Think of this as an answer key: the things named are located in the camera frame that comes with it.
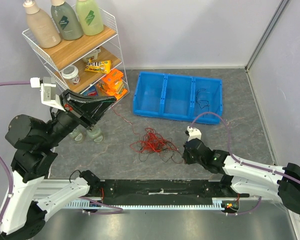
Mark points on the glass bottle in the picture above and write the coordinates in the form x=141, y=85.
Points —
x=95, y=134
x=77, y=135

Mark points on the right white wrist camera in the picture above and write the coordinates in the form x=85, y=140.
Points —
x=193, y=133

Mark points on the aluminium corner profile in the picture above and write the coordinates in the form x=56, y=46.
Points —
x=283, y=4

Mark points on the beige pump bottle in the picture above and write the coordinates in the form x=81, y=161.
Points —
x=41, y=25

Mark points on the light green pump bottle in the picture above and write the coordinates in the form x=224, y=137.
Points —
x=89, y=17

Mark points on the white tub container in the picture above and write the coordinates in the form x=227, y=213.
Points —
x=92, y=55

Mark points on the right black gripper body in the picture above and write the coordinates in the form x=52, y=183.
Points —
x=192, y=150

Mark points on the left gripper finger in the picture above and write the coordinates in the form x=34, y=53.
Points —
x=92, y=113
x=76, y=100

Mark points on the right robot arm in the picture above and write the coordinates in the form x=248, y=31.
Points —
x=245, y=177

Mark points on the yellow candy bag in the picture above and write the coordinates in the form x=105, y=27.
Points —
x=103, y=67

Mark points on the white wire shelf rack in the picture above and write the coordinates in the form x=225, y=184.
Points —
x=68, y=53

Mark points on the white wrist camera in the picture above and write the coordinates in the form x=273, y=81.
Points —
x=193, y=133
x=48, y=94

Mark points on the blue three-compartment bin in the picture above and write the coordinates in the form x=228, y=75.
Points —
x=178, y=97

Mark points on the left glass bottle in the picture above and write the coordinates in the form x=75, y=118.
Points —
x=77, y=135

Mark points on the dark green pump bottle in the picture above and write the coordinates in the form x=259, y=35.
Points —
x=66, y=20

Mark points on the orange snack boxes stack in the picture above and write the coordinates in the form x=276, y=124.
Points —
x=112, y=84

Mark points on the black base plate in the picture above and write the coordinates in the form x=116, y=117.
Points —
x=162, y=192

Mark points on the right glass bottle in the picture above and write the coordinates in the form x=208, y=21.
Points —
x=95, y=134

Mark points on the blue snack packet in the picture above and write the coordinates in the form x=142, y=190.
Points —
x=92, y=91

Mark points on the white paper cup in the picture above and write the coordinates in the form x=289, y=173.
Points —
x=71, y=74

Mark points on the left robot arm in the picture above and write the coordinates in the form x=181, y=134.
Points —
x=22, y=217

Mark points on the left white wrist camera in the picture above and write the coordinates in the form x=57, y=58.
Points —
x=48, y=94

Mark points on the slotted cable duct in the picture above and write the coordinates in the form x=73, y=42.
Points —
x=217, y=205

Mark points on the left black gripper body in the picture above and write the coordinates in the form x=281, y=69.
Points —
x=76, y=113

